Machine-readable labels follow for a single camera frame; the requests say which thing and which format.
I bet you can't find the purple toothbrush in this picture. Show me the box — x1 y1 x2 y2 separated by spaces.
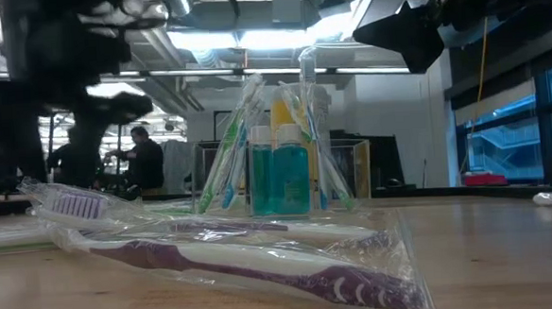
52 207 435 309
17 157 399 278

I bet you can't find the yellow hanging cable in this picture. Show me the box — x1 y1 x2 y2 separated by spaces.
451 18 495 174

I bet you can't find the red box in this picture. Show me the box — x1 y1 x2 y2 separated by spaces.
463 170 510 188

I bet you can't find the green toothbrush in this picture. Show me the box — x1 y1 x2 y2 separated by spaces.
0 225 58 255
190 72 273 215
279 77 358 216

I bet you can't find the person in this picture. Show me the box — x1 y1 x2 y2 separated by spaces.
44 129 78 186
103 125 168 193

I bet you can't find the black box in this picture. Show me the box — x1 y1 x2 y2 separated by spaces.
329 127 406 200

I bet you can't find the grey fabric cover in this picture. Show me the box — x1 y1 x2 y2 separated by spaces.
160 138 198 197

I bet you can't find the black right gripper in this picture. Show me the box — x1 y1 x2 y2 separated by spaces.
350 0 508 78

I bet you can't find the silver ventilation duct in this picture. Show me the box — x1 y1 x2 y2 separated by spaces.
161 0 194 20

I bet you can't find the black aluminium table frame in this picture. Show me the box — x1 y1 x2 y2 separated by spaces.
0 167 552 228

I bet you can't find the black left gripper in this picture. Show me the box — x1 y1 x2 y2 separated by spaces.
0 56 160 194

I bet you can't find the long ceiling light strip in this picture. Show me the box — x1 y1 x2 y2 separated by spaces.
100 55 427 92

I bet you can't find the clear acrylic organizer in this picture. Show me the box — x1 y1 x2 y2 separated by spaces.
189 132 374 221

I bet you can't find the teal mouthwash bottle white cap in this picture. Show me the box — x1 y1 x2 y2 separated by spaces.
269 123 313 217
247 125 278 217

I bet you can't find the yellow wipes canister white lid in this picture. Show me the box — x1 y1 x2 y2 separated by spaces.
267 82 336 208

